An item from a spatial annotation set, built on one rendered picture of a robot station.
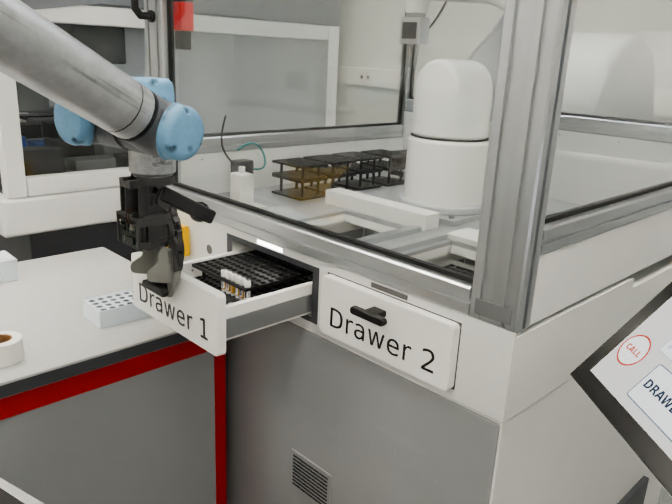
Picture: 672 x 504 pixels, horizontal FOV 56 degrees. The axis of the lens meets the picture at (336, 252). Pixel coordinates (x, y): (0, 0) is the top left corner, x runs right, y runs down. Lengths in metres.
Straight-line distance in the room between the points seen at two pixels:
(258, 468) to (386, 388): 0.50
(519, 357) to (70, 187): 1.35
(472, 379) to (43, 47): 0.72
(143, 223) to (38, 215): 0.86
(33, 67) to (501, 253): 0.62
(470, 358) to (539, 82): 0.41
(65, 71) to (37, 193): 1.13
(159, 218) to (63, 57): 0.38
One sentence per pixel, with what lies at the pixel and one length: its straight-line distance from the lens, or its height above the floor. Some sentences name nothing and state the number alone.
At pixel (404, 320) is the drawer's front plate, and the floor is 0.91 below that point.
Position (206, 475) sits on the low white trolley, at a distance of 1.56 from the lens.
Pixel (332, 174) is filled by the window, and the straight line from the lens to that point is 1.13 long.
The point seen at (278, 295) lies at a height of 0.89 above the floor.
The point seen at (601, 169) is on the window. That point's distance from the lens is 1.09.
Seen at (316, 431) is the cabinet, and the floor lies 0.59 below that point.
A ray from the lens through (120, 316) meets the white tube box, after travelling 1.37.
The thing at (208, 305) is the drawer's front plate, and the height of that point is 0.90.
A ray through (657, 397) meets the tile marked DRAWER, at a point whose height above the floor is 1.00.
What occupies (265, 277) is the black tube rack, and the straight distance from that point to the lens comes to 1.20.
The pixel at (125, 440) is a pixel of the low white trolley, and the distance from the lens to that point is 1.39.
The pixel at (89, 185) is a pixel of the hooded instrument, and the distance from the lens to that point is 1.94.
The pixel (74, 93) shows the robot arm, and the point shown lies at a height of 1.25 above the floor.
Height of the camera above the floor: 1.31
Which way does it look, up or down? 17 degrees down
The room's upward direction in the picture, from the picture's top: 3 degrees clockwise
